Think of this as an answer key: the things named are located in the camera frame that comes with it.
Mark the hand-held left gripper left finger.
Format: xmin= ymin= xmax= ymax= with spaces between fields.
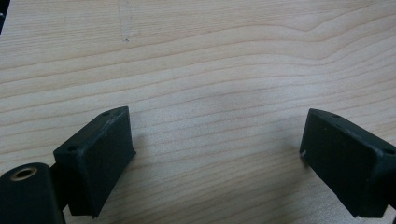
xmin=52 ymin=105 xmax=137 ymax=219

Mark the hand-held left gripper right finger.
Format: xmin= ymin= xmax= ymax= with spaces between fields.
xmin=299 ymin=107 xmax=396 ymax=219

